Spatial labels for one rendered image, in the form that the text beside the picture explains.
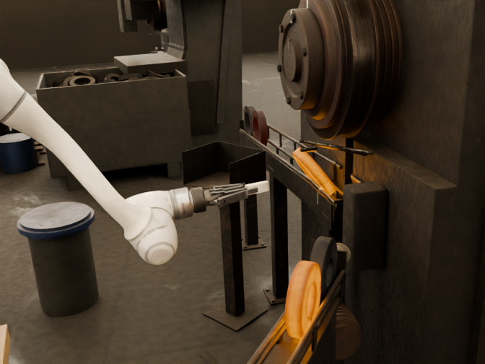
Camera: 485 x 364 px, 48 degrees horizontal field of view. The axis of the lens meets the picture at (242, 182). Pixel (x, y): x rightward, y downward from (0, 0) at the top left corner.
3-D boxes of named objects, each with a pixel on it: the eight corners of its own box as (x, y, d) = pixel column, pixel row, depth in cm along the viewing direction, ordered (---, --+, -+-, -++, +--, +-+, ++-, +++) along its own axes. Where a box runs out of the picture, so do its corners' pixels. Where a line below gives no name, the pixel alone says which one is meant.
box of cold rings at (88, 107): (175, 146, 486) (167, 57, 459) (195, 174, 411) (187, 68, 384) (55, 161, 459) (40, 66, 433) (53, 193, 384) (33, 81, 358)
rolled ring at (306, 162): (289, 147, 169) (297, 141, 169) (293, 160, 187) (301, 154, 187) (328, 192, 165) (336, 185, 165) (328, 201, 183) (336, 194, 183)
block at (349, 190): (374, 256, 159) (377, 178, 151) (387, 269, 152) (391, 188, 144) (340, 261, 157) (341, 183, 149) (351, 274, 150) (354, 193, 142)
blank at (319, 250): (339, 228, 128) (325, 227, 129) (322, 251, 114) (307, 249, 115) (336, 289, 132) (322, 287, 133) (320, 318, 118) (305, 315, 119)
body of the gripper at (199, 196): (191, 207, 167) (220, 201, 168) (195, 218, 159) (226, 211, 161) (187, 185, 164) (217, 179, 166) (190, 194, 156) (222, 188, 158)
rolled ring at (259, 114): (260, 112, 244) (266, 111, 244) (250, 107, 261) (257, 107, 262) (262, 152, 249) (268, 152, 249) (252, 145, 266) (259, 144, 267)
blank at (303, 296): (322, 251, 114) (307, 249, 115) (302, 279, 100) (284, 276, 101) (320, 318, 118) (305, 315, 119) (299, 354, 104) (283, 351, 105)
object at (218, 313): (226, 291, 251) (217, 140, 227) (270, 310, 234) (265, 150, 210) (194, 310, 237) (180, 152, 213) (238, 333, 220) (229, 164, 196)
